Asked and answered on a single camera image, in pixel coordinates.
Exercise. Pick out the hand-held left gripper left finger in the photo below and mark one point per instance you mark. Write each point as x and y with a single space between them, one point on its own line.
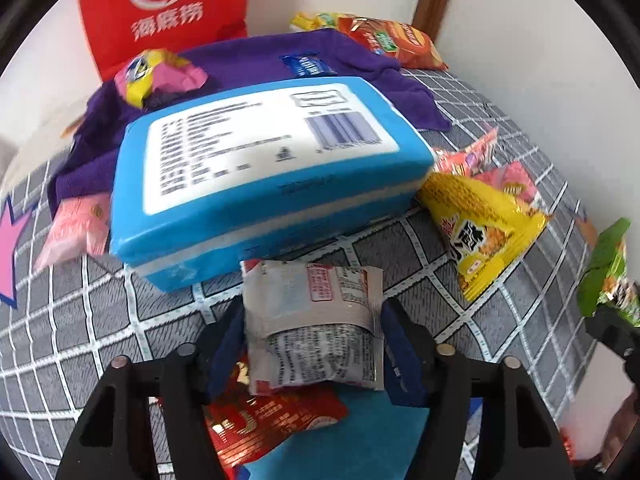
225 352

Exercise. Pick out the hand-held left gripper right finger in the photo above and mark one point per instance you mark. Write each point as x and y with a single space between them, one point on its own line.
400 360

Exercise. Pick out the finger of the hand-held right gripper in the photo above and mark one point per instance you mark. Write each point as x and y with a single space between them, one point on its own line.
612 335

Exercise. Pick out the green snack packet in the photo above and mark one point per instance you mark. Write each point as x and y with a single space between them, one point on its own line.
607 265

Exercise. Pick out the silver white snack packet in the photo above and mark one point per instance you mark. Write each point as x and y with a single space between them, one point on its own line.
310 320

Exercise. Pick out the light pink snack packet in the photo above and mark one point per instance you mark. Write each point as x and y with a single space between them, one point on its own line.
75 230

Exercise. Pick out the orange red snack packet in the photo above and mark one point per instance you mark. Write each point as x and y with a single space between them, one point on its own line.
465 160

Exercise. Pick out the red gold snack packet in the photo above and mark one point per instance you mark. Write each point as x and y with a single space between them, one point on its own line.
270 425

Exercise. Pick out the blue tissue pack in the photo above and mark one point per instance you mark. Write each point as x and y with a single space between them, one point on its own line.
260 200
340 440

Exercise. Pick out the grey checked bedsheet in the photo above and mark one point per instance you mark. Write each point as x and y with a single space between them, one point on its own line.
125 320

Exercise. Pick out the yellow snack packet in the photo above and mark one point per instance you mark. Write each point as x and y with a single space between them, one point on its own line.
480 220

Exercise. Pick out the pink yellow snack bag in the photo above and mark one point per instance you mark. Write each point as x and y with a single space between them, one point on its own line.
160 72

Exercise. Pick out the purple towel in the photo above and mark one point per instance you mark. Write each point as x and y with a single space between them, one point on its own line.
240 60

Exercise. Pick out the small blue snack packet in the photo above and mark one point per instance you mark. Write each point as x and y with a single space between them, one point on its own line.
307 66

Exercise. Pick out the red paper bag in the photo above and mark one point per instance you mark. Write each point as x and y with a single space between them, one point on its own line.
170 40

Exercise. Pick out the red chip bag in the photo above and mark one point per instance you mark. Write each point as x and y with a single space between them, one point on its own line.
400 42

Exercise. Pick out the yellow chip bag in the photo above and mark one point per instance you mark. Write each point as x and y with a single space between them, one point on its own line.
310 22

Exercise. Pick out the brown wooden door frame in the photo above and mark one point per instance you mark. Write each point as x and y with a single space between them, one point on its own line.
432 0

